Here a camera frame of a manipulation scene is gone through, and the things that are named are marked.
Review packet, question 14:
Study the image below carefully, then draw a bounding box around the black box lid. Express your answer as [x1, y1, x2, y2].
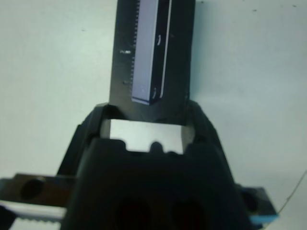
[103, 0, 197, 154]

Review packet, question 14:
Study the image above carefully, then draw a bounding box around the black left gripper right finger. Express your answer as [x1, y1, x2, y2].
[185, 100, 238, 185]

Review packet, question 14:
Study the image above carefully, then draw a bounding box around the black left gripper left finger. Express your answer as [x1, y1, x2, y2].
[57, 103, 113, 178]

